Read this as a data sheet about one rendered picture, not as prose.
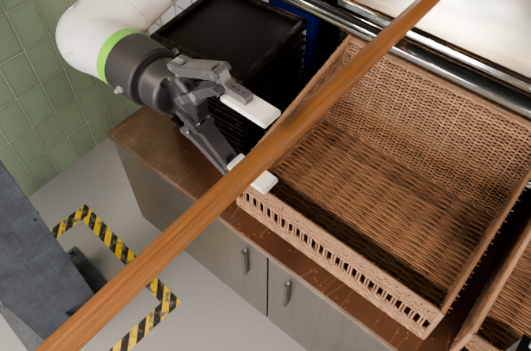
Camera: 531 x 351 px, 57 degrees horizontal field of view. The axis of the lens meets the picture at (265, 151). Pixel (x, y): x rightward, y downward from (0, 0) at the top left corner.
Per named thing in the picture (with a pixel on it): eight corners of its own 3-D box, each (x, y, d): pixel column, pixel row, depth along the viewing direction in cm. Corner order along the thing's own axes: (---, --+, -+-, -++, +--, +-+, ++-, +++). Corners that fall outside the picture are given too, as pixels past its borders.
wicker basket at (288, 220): (337, 102, 151) (348, 29, 130) (513, 200, 129) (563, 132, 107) (231, 205, 128) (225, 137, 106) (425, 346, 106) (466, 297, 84)
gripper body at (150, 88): (171, 43, 68) (220, 72, 64) (179, 87, 75) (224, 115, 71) (129, 71, 65) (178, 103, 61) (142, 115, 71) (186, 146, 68)
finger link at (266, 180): (226, 165, 68) (227, 168, 69) (264, 192, 65) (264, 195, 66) (240, 152, 70) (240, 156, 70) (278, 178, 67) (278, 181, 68)
